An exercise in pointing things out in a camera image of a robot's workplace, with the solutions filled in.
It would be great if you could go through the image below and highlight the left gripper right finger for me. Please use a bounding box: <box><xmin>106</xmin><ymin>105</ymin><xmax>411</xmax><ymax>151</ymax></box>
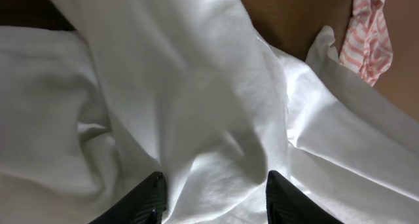
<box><xmin>266</xmin><ymin>170</ymin><xmax>342</xmax><ymax>224</ymax></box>

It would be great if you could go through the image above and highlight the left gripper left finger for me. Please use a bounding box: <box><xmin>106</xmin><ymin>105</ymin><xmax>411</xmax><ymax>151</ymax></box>
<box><xmin>89</xmin><ymin>172</ymin><xmax>167</xmax><ymax>224</ymax></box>

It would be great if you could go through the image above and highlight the white t-shirt green logo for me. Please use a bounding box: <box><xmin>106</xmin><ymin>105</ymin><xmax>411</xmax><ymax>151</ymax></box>
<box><xmin>1</xmin><ymin>0</ymin><xmax>418</xmax><ymax>223</ymax></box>

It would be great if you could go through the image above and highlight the pink white striped shirt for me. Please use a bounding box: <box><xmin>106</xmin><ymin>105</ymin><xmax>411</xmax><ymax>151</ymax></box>
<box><xmin>339</xmin><ymin>0</ymin><xmax>393</xmax><ymax>86</ymax></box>

